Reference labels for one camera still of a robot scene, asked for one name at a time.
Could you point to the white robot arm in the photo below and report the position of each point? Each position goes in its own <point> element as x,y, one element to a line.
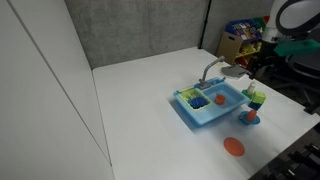
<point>276,16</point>

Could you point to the dark green building block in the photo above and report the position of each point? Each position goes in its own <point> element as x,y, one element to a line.
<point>246,93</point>

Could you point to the blue building block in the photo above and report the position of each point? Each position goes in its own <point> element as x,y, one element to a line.
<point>254,106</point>

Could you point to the yellow-green dish rack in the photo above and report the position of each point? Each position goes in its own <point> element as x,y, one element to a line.
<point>184,95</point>

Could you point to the blue toy plates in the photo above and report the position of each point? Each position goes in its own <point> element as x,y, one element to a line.
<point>196,102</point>

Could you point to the grey toy faucet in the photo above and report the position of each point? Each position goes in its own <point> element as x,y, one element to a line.
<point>207,70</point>

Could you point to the light blue toy sink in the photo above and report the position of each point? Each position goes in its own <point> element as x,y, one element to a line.
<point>206,115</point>

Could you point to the grey metal mounting plate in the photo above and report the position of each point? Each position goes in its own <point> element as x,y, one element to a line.
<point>233,71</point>

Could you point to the black stand pole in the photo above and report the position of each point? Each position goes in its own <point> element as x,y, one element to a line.
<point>204,23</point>

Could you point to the cardboard toy shelf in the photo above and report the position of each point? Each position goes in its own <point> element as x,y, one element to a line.
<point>226,45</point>

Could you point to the blue toy saucer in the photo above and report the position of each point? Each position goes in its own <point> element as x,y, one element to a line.
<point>244,120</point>

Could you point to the white toy bottle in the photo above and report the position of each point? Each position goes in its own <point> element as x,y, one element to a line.
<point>251,87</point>

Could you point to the orange toy plate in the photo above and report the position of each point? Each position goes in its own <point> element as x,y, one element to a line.
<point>234,146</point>

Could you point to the blue storage bin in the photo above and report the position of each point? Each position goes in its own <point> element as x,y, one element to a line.
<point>245,28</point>

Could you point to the teal green plastic piece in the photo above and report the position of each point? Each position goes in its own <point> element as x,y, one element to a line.
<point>295,47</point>

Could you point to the black office chair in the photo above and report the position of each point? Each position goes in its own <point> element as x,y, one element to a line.
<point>305,70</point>

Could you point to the black clamp rig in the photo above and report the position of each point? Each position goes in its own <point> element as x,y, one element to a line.
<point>296,163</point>

